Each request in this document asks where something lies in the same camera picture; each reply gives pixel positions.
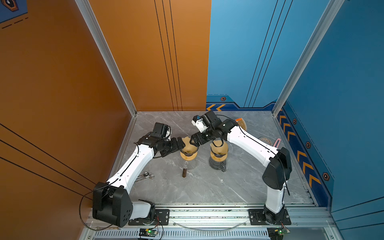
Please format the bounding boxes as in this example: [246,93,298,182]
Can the grey glass dripper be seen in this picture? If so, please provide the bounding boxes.
[180,140,199,157]

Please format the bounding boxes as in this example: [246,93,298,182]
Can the brown paper coffee filter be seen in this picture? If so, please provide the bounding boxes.
[210,140,229,158]

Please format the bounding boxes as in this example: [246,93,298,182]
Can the orange coffee filter box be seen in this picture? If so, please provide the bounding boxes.
[236,118,247,131]

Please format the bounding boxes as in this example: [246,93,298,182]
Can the grey ribbed glass pitcher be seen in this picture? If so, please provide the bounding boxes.
[209,159,227,172]

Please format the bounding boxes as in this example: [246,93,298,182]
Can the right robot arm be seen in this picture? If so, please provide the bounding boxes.
[190,111,293,225]

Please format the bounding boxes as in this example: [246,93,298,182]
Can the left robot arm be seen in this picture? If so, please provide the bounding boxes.
[92,123,186,227]

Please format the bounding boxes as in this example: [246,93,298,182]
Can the metal wrench set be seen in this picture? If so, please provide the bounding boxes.
[135,172,155,184]

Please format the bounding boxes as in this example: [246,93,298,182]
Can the white tape roll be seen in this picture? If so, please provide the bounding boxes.
[259,137,273,146]

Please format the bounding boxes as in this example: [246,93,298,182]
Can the left green circuit board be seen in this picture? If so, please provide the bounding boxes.
[139,229,159,239]

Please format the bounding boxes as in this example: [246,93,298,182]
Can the right circuit board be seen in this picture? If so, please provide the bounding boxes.
[267,228,291,240]

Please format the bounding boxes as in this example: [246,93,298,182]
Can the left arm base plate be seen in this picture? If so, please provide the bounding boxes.
[128,209,170,226]

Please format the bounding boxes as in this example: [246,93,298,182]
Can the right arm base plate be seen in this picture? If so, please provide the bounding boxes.
[248,208,292,226]

